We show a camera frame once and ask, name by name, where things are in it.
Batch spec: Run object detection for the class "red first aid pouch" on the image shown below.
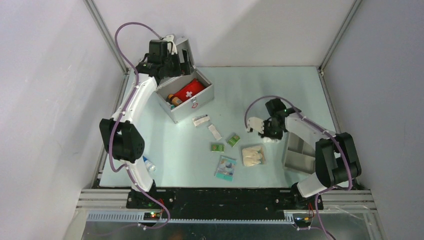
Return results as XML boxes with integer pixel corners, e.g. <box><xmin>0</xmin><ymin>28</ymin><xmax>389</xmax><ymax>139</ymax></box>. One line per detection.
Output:
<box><xmin>174</xmin><ymin>78</ymin><xmax>206</xmax><ymax>102</ymax></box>

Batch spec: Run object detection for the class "brown syrup bottle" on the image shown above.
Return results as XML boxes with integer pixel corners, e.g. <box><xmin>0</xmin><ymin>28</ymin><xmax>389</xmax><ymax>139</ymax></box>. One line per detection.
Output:
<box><xmin>167</xmin><ymin>94</ymin><xmax>183</xmax><ymax>107</ymax></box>

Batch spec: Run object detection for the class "grey divided tray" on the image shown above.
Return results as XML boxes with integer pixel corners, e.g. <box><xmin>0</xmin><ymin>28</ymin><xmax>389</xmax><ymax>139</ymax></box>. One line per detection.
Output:
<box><xmin>282</xmin><ymin>133</ymin><xmax>315</xmax><ymax>175</ymax></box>

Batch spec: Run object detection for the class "teal mask packet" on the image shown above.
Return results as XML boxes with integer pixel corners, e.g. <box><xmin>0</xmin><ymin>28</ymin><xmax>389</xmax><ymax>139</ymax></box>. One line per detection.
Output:
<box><xmin>214</xmin><ymin>155</ymin><xmax>237</xmax><ymax>182</ymax></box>

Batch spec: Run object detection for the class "blue cap clear bottle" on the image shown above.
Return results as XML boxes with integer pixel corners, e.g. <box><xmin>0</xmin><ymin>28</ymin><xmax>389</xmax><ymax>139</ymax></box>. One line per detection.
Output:
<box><xmin>142</xmin><ymin>156</ymin><xmax>156</xmax><ymax>172</ymax></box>

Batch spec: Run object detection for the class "white blue gauze packet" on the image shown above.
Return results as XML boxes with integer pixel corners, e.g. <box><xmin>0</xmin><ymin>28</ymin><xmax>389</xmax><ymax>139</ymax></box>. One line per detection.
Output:
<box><xmin>262</xmin><ymin>137</ymin><xmax>281</xmax><ymax>144</ymax></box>

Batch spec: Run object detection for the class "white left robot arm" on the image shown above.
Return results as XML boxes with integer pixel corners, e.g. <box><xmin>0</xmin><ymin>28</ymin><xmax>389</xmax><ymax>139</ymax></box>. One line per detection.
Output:
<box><xmin>99</xmin><ymin>34</ymin><xmax>189</xmax><ymax>208</ymax></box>

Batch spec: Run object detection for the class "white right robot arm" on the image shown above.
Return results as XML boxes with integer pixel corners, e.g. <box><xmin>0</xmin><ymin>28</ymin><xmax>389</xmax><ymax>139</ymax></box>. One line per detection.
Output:
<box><xmin>259</xmin><ymin>96</ymin><xmax>362</xmax><ymax>209</ymax></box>

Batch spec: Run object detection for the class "silver metal case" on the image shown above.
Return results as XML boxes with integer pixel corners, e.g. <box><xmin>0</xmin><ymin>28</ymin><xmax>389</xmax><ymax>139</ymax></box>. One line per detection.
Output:
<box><xmin>154</xmin><ymin>37</ymin><xmax>215</xmax><ymax>124</ymax></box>

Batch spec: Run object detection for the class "beige gloves bag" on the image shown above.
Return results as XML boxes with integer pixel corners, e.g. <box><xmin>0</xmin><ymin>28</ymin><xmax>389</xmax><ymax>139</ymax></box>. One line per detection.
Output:
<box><xmin>241</xmin><ymin>144</ymin><xmax>266</xmax><ymax>167</ymax></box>

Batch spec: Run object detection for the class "green small box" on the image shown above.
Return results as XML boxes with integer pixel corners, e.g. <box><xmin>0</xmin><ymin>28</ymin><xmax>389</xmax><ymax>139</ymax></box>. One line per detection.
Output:
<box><xmin>226</xmin><ymin>133</ymin><xmax>241</xmax><ymax>148</ymax></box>

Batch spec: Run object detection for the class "white wrapped bandage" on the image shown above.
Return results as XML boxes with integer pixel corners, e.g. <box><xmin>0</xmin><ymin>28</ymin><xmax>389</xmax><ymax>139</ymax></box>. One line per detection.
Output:
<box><xmin>192</xmin><ymin>114</ymin><xmax>210</xmax><ymax>127</ymax></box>

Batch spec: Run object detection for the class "white bandage roll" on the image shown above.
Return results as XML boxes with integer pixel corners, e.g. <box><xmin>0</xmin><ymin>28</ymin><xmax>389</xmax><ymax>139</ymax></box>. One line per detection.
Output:
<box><xmin>208</xmin><ymin>124</ymin><xmax>222</xmax><ymax>141</ymax></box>

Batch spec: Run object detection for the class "green flat sachet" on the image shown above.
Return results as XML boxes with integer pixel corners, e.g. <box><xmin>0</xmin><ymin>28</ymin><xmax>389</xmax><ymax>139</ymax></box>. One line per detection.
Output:
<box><xmin>210</xmin><ymin>143</ymin><xmax>225</xmax><ymax>153</ymax></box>

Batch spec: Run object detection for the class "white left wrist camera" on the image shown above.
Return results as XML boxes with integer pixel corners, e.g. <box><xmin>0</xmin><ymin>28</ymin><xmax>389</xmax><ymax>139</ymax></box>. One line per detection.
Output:
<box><xmin>162</xmin><ymin>34</ymin><xmax>178</xmax><ymax>55</ymax></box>

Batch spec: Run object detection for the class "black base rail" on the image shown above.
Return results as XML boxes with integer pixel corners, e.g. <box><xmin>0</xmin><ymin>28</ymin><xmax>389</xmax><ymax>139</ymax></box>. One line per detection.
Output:
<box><xmin>126</xmin><ymin>186</ymin><xmax>324</xmax><ymax>221</ymax></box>

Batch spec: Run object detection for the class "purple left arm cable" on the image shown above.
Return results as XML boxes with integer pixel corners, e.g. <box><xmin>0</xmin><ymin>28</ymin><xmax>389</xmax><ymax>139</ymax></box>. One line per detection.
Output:
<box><xmin>107</xmin><ymin>21</ymin><xmax>171</xmax><ymax>231</ymax></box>

